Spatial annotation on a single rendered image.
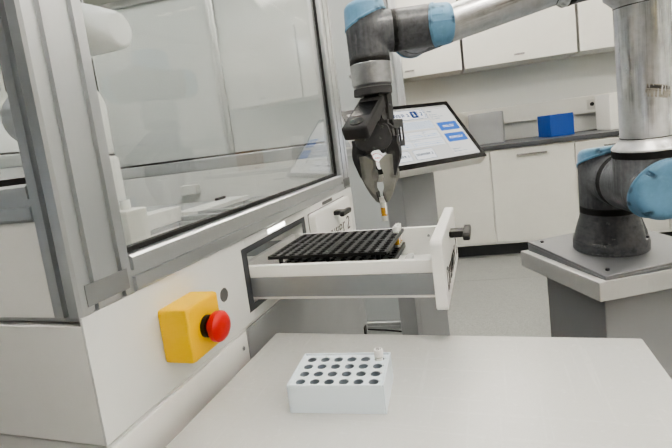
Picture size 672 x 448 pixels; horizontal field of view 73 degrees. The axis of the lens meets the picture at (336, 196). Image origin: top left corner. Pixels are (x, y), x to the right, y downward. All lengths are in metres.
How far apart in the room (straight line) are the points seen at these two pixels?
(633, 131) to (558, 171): 2.91
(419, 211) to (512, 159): 2.09
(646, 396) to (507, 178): 3.22
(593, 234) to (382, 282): 0.55
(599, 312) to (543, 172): 2.80
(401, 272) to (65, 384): 0.46
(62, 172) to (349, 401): 0.42
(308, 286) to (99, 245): 0.36
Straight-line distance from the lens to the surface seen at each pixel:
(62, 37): 0.58
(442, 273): 0.70
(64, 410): 0.63
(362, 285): 0.75
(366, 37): 0.84
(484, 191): 3.80
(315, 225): 1.07
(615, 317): 1.12
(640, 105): 0.98
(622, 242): 1.13
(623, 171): 0.99
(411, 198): 1.77
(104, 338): 0.58
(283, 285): 0.80
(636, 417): 0.63
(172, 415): 0.68
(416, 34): 0.86
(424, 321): 1.90
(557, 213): 3.93
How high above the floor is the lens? 1.09
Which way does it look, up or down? 7 degrees down
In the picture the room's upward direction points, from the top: 7 degrees counter-clockwise
